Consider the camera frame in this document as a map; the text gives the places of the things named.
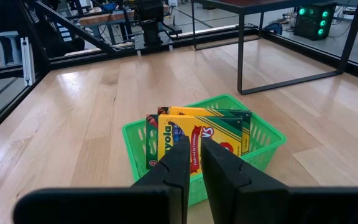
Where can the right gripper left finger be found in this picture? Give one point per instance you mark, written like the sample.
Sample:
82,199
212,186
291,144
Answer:
176,174

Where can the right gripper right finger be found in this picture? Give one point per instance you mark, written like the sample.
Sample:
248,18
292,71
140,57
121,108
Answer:
225,180

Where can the yellow green crayon box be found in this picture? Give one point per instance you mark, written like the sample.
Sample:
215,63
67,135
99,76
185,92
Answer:
216,130

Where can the small yellow card box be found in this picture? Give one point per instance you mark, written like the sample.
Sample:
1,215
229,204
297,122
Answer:
197,111

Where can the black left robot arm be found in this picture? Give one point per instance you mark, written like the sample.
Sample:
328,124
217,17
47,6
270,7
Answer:
151,21

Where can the green plastic basket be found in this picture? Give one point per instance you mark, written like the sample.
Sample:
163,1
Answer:
266,140

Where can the blue object on floor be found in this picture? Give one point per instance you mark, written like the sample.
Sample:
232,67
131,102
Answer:
273,28

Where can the wooden workbench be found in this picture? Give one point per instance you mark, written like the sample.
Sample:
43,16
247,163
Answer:
104,18

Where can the black computer with green fans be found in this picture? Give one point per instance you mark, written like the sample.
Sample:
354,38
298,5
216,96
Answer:
314,20

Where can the grey stool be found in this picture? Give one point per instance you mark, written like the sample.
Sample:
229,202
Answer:
9,46

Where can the black aluminium table frame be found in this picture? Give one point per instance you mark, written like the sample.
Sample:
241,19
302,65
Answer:
104,56

